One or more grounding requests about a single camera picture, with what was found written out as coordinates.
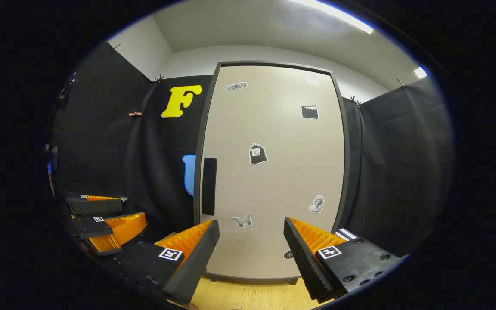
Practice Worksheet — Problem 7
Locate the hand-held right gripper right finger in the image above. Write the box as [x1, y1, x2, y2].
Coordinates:
[283, 217, 403, 301]

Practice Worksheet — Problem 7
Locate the beige cabinet door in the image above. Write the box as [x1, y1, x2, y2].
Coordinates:
[199, 64, 346, 279]

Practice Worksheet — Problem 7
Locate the long ceiling light panel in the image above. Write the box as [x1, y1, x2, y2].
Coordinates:
[287, 0, 375, 35]

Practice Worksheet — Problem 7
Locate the dark grey cabinet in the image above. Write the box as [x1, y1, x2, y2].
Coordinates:
[193, 60, 351, 285]

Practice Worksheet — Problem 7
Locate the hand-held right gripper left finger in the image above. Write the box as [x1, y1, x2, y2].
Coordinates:
[112, 220, 220, 305]

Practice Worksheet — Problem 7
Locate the black backdrop cloth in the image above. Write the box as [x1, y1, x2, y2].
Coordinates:
[50, 41, 453, 259]

